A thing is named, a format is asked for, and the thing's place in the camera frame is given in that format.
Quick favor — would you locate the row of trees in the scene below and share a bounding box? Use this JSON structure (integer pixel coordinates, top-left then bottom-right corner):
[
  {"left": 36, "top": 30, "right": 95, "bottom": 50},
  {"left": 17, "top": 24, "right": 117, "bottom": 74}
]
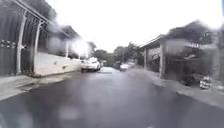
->
[{"left": 87, "top": 41, "right": 141, "bottom": 66}]

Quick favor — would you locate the pale parked car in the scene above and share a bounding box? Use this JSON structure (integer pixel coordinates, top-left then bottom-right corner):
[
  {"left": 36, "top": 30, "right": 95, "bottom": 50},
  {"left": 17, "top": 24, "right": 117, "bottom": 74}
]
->
[{"left": 119, "top": 61, "right": 136, "bottom": 72}]

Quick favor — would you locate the white car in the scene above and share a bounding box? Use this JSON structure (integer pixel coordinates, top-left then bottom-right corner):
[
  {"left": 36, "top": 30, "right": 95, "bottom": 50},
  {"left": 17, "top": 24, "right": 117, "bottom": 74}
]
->
[{"left": 80, "top": 57, "right": 102, "bottom": 73}]

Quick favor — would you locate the wet grey asphalt road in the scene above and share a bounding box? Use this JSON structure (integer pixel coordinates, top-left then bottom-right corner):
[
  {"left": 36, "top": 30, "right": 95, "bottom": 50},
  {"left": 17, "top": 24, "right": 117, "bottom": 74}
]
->
[{"left": 0, "top": 66, "right": 224, "bottom": 128}]

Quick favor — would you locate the grey concrete pavement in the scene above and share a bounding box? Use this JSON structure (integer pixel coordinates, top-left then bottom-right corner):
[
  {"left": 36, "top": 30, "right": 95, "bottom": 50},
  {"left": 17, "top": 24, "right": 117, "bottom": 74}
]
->
[{"left": 134, "top": 66, "right": 224, "bottom": 111}]

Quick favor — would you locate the tall dark metal gate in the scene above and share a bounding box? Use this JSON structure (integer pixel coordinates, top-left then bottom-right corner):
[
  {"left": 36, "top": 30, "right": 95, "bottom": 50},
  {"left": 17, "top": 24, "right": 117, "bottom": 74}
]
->
[{"left": 0, "top": 0, "right": 49, "bottom": 78}]

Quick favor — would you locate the light concrete pavement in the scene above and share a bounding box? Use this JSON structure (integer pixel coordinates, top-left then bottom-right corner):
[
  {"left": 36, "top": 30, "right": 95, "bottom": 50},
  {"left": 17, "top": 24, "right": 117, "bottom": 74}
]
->
[{"left": 0, "top": 70, "right": 83, "bottom": 102}]

